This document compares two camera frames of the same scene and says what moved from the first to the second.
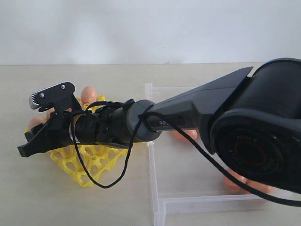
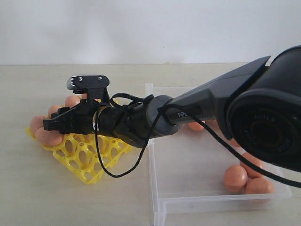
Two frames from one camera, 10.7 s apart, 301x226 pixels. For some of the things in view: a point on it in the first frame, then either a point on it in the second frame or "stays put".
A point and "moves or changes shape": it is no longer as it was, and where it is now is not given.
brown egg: (36, 121) stays put
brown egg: (263, 187) stays put
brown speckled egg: (193, 133) moves or changes shape
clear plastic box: (183, 177) stays put
